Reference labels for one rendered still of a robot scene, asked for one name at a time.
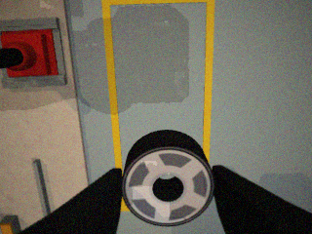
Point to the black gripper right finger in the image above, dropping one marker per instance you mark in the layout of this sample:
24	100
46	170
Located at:
244	207

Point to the yellow rectangular outline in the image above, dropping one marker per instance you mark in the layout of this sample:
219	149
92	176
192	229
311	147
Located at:
210	33

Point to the black tyre with grey rim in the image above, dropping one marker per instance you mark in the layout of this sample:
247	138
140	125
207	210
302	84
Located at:
167	202

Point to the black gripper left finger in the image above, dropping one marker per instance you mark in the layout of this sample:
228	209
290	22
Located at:
94	210

